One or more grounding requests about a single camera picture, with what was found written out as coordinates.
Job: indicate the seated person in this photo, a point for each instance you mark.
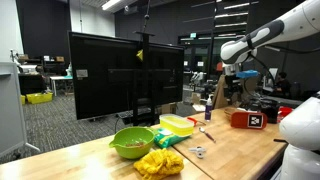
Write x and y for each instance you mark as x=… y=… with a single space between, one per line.
x=283 y=85

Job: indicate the small red object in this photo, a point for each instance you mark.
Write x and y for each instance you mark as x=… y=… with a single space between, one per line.
x=285 y=112

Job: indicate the large black monitor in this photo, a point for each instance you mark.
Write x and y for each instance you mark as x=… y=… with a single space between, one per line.
x=100 y=80

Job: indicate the yellow triangular tag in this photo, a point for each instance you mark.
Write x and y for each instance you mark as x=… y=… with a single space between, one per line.
x=140 y=55

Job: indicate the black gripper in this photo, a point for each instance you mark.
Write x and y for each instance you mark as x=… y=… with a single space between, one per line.
x=233 y=86

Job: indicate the green plastic bowl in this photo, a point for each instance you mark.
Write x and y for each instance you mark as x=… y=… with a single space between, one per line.
x=131 y=148

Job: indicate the yellow plastic bin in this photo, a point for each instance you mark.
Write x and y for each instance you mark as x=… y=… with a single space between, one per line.
x=39 y=98

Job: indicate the green wet wipes pack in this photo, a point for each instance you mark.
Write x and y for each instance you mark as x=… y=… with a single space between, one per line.
x=164 y=140

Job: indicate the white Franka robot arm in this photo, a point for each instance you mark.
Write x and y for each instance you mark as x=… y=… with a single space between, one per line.
x=293 y=23

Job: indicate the red measuring cup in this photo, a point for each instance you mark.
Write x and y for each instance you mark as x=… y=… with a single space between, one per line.
x=192 y=120

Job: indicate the small white plastic tool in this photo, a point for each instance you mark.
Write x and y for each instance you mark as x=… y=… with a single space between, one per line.
x=199 y=151

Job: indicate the purple hand sanitizer bottle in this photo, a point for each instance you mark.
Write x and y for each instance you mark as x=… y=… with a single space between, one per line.
x=208 y=110

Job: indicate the white background table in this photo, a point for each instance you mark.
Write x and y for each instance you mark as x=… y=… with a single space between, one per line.
x=61 y=78

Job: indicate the white whiteboard panel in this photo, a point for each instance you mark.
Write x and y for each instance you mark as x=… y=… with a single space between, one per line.
x=10 y=110

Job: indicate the yellow knitted cloth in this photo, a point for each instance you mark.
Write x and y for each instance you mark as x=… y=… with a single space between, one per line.
x=160 y=165

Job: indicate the yellow lunchbox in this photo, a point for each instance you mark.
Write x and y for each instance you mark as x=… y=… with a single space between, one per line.
x=176 y=125

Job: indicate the black monitor stand pole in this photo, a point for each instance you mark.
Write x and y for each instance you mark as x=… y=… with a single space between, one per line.
x=145 y=86

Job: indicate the large cardboard box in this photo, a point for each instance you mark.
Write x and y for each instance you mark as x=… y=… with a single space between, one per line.
x=220 y=95

